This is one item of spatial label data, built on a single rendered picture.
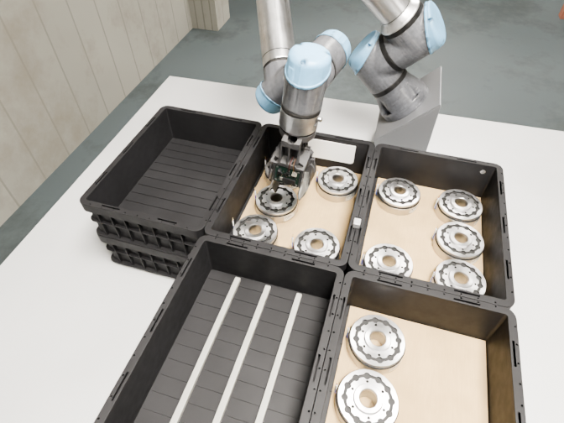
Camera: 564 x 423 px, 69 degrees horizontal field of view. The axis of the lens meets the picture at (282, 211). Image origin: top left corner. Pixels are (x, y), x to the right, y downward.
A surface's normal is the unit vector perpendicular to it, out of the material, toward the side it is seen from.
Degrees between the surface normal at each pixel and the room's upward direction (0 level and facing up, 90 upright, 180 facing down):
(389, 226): 0
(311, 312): 0
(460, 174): 90
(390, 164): 90
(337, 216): 0
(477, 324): 90
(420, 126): 90
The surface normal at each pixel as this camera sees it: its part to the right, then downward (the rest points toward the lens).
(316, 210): 0.00, -0.68
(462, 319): -0.29, 0.71
